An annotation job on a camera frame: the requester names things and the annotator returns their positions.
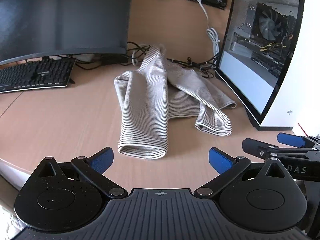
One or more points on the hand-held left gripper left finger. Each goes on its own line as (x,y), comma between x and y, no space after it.
(102,160)

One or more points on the curved dark monitor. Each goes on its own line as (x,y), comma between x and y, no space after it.
(62,17)

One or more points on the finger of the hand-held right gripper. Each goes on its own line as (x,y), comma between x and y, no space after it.
(257,147)
(290,140)

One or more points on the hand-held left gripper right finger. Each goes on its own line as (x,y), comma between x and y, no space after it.
(220,160)

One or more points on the white glass-panel computer case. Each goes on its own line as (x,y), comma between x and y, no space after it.
(295,67)

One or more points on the striped beige garment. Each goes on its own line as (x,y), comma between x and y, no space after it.
(147,97)

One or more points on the white quilted cloth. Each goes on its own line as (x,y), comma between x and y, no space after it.
(8,222)

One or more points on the black keyboard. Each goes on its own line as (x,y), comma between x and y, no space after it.
(35,75)

